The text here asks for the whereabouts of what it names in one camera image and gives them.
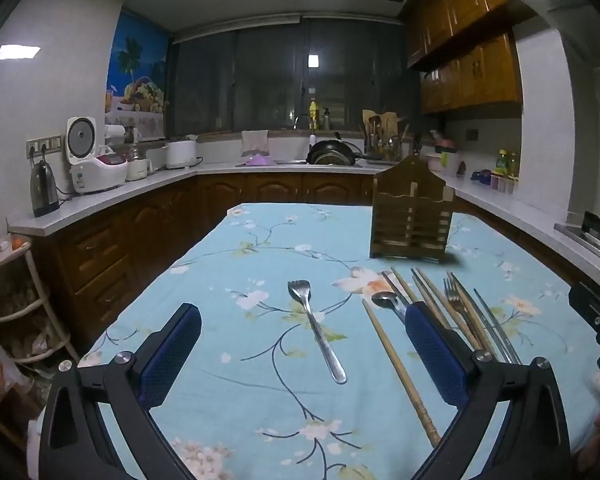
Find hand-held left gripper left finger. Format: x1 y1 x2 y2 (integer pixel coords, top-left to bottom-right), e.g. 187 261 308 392
30 303 202 480

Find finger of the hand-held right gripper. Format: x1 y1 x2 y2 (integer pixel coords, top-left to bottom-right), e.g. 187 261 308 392
568 275 600 333

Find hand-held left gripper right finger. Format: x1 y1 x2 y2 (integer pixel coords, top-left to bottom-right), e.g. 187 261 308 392
405 301 573 480

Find long wooden chopstick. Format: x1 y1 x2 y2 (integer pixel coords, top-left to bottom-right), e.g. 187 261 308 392
361 298 442 448

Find steel fork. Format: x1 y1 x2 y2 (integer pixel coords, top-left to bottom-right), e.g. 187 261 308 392
443 278 482 352
287 280 348 385

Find wooden utensil holder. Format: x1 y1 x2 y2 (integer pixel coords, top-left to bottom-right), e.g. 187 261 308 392
369 154 455 263

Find metal chopstick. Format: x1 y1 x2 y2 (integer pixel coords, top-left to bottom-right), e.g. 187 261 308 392
475 288 522 365
472 290 516 365
381 271 411 308

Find steel stove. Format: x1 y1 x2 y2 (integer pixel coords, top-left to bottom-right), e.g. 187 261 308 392
554 210 600 267

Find steel spoon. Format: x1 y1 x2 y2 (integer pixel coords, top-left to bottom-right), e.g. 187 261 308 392
371 291 408 323

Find floral blue tablecloth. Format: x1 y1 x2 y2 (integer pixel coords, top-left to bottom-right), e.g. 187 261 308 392
77 202 600 480

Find lower wooden cabinets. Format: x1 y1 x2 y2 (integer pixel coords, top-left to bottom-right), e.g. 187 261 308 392
30 172 600 356

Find wooden cabinets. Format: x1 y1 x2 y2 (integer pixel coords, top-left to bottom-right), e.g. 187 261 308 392
30 172 600 356
399 0 558 116

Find row of small jars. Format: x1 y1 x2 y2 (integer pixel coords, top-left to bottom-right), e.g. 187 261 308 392
490 172 519 194

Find white corner shelf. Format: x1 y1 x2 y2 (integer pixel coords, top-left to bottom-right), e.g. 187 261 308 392
0 240 79 378

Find white countertop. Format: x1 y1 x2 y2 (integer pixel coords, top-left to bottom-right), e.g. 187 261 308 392
7 159 600 283

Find small white electric pot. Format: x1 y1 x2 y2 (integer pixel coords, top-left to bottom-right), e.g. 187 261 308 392
125 147 154 182

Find pink lidded container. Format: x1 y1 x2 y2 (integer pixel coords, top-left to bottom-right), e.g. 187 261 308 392
426 130 462 175

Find white rice cooker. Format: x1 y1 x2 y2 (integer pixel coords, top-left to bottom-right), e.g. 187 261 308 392
66 116 129 195

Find white round cooker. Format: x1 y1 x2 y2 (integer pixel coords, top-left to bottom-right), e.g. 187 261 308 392
165 136 199 170

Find steel electric kettle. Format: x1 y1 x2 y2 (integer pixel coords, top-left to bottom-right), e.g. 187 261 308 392
30 160 62 218

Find kitchen tool rack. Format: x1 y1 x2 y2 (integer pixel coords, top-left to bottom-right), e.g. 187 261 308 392
361 109 412 162

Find black wok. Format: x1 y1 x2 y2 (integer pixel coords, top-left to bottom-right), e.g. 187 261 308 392
307 132 363 166

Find hanging grey towel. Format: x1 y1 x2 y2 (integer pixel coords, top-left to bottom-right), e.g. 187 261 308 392
241 130 270 157

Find chrome faucet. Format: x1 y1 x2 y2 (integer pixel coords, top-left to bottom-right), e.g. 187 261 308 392
294 114 317 147

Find upper wooden cabinets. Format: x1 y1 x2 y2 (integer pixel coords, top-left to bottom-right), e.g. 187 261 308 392
399 0 558 116

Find dark window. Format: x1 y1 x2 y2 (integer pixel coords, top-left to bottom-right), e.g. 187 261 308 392
171 14 423 137

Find wall socket strip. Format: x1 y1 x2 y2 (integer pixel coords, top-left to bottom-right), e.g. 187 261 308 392
26 134 63 159

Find fruit and beach wall poster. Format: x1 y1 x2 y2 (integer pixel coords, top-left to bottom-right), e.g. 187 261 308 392
105 10 173 141

